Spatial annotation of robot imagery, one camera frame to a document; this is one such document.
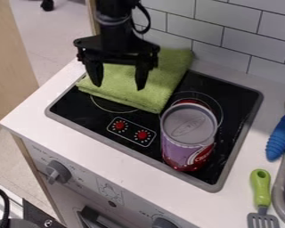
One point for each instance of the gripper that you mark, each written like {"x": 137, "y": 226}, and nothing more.
{"x": 116, "y": 47}

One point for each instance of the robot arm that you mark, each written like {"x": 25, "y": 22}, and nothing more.
{"x": 115, "y": 12}

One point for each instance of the red can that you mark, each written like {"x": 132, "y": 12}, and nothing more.
{"x": 187, "y": 139}

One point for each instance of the green cloth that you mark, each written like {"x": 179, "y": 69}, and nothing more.
{"x": 145, "y": 83}

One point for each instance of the toy stove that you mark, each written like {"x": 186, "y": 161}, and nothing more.
{"x": 157, "y": 124}

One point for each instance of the blue toy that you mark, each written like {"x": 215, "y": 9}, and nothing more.
{"x": 280, "y": 137}

